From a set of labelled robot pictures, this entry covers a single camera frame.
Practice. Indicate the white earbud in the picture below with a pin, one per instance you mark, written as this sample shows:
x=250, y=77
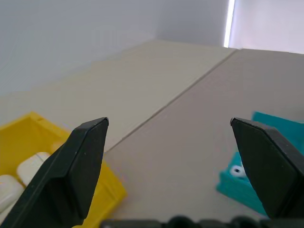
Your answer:
x=237, y=171

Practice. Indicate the teal brick-pattern tray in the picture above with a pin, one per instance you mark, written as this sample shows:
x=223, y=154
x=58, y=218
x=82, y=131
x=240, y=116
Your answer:
x=237, y=190

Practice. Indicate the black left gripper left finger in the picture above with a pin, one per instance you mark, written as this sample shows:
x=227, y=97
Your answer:
x=61, y=171

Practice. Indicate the white earbud charging case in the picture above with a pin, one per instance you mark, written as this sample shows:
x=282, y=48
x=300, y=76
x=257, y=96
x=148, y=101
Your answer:
x=28, y=168
x=8, y=191

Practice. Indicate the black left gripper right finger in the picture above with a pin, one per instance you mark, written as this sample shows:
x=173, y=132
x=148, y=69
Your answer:
x=273, y=166

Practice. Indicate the yellow plastic tray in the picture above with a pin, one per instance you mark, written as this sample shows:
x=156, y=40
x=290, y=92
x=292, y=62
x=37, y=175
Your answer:
x=23, y=135

